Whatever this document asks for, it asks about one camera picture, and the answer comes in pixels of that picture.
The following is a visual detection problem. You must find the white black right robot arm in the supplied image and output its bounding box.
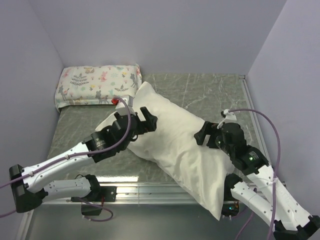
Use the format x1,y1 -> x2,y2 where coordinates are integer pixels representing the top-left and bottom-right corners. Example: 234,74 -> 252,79
194,121 -> 320,240

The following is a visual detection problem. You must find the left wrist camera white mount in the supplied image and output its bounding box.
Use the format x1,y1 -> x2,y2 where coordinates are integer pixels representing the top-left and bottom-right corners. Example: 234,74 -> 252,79
111,95 -> 136,119

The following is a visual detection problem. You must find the animal print patterned pillow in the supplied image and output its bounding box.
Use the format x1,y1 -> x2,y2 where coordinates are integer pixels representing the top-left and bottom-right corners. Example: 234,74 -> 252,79
54,64 -> 142,111

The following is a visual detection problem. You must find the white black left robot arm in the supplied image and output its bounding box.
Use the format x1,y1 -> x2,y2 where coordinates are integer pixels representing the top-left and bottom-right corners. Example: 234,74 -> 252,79
9,107 -> 158,213

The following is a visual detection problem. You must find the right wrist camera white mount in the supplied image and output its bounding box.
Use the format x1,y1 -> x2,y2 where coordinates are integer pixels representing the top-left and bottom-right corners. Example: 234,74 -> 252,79
217,109 -> 237,129

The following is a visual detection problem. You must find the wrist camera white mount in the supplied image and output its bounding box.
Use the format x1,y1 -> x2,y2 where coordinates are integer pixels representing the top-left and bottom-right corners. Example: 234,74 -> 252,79
217,109 -> 237,129
111,95 -> 136,119

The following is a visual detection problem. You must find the aluminium mounting rail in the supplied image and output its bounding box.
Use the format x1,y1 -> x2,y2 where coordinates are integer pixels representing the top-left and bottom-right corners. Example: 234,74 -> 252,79
43,180 -> 197,205

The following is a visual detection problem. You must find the cream satin pillowcase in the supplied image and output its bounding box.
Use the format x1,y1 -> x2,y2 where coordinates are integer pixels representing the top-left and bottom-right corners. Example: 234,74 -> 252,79
94,81 -> 237,222

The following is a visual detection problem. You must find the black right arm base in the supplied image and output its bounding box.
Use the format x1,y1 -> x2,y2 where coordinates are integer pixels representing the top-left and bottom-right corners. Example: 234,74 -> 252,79
221,173 -> 243,220

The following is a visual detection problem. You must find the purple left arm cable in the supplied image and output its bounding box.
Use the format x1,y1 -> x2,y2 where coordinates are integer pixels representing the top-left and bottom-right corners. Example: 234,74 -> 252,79
0,97 -> 133,222

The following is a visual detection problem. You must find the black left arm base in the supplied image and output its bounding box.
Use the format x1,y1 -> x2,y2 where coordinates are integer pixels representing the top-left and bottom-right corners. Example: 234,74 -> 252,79
70,174 -> 117,223

